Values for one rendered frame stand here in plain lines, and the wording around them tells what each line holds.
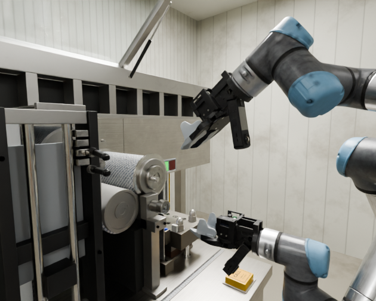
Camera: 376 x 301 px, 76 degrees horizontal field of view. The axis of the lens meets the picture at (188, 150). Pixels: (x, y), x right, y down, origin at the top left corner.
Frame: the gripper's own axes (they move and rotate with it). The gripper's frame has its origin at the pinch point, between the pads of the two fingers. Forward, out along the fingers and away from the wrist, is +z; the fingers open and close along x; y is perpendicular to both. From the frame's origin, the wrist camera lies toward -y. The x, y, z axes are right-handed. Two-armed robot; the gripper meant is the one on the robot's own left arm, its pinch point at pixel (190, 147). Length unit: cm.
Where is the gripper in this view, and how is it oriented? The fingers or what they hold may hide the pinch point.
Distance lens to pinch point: 63.0
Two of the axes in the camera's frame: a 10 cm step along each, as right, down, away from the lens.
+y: -5.2, -8.0, 2.9
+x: -5.9, 0.9, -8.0
